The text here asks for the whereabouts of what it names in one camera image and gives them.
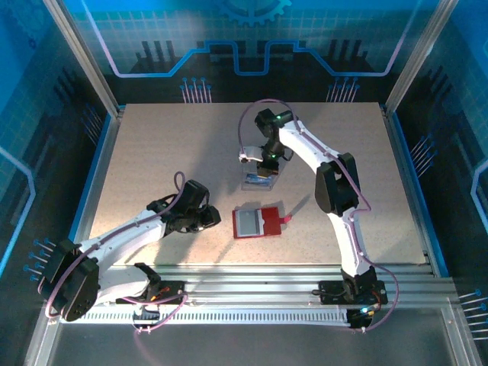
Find black controller board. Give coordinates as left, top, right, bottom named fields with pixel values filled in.
left=348, top=304, right=382, bottom=330
left=131, top=303, right=162, bottom=326

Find grey metal front panel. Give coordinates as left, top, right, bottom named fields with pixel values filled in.
left=22, top=297, right=485, bottom=366

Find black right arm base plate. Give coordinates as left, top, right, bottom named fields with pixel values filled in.
left=318, top=280, right=389, bottom=306

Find red leather card holder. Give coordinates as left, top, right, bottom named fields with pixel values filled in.
left=232, top=207, right=294, bottom=241

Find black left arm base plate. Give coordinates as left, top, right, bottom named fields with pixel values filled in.
left=143, top=280, right=187, bottom=306

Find white slotted cable duct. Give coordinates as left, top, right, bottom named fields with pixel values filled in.
left=59, top=307, right=352, bottom=326

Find aluminium front frame rail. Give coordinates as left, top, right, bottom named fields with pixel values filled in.
left=45, top=265, right=461, bottom=310

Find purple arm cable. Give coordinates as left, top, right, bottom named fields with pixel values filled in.
left=237, top=98, right=400, bottom=333
left=37, top=171, right=191, bottom=336

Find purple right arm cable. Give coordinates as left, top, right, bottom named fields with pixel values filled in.
left=237, top=98, right=400, bottom=333

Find aluminium frame post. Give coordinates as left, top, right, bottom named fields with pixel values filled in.
left=382, top=0, right=461, bottom=115
left=42, top=0, right=125, bottom=117

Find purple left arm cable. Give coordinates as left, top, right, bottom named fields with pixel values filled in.
left=37, top=171, right=191, bottom=336

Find aluminium side rail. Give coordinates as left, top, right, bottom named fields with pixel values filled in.
left=63, top=108, right=127, bottom=278
left=380, top=104, right=440, bottom=278

